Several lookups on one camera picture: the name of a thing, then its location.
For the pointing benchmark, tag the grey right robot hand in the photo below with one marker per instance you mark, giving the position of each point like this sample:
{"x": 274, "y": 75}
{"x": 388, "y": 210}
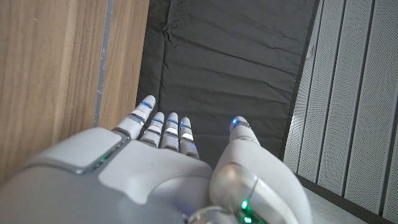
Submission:
{"x": 140, "y": 177}

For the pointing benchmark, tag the grey tape outline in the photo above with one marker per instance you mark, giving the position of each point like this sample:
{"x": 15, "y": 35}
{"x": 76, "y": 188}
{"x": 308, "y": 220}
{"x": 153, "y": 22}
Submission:
{"x": 104, "y": 62}

